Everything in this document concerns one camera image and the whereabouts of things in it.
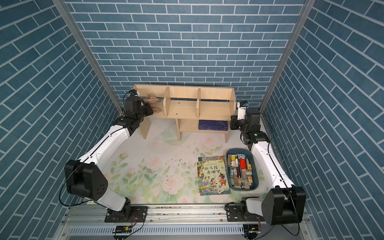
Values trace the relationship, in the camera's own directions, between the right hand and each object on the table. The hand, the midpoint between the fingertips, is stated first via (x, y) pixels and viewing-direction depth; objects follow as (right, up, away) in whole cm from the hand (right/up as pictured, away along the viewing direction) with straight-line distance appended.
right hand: (235, 116), depth 81 cm
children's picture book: (-12, -35, +5) cm, 37 cm away
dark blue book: (-11, -5, +11) cm, 17 cm away
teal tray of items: (+6, -31, +6) cm, 32 cm away
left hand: (-46, +7, +3) cm, 47 cm away
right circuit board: (+6, -54, -10) cm, 56 cm away
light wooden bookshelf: (-21, +3, -3) cm, 21 cm away
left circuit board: (-57, -56, -9) cm, 80 cm away
